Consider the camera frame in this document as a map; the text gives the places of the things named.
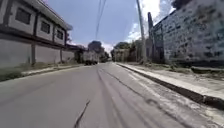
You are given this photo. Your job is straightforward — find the stained grey stone wall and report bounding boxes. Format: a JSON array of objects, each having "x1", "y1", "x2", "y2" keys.
[{"x1": 147, "y1": 0, "x2": 224, "y2": 68}]

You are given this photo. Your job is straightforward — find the overhead wires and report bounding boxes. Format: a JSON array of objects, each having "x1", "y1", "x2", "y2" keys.
[{"x1": 94, "y1": 0, "x2": 108, "y2": 40}]

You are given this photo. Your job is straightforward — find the raised concrete pavement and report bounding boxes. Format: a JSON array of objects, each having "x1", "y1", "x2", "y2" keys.
[{"x1": 115, "y1": 61, "x2": 224, "y2": 111}]

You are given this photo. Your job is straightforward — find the grass verge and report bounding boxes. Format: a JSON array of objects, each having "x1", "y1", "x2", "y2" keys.
[{"x1": 0, "y1": 61, "x2": 79, "y2": 83}]

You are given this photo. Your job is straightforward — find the tree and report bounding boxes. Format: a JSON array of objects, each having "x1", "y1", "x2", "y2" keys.
[{"x1": 87, "y1": 40, "x2": 110, "y2": 64}]

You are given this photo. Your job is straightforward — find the grey asphalt road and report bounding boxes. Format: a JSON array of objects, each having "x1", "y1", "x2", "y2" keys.
[{"x1": 0, "y1": 61, "x2": 224, "y2": 128}]

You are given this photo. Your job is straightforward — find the vehicle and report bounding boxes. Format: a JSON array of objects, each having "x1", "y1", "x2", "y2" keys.
[{"x1": 82, "y1": 50, "x2": 100, "y2": 66}]

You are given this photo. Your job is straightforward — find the low concrete pavement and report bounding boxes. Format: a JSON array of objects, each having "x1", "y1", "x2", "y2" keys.
[{"x1": 20, "y1": 63, "x2": 84, "y2": 77}]

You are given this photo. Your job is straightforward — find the trees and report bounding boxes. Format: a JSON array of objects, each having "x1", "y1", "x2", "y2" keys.
[{"x1": 110, "y1": 39, "x2": 144, "y2": 63}]

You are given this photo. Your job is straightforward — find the grey utility pole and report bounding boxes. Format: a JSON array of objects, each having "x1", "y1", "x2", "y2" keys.
[{"x1": 135, "y1": 0, "x2": 148, "y2": 64}]

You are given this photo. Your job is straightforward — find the grey two-storey building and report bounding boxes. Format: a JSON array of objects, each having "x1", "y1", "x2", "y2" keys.
[{"x1": 0, "y1": 0, "x2": 77, "y2": 69}]

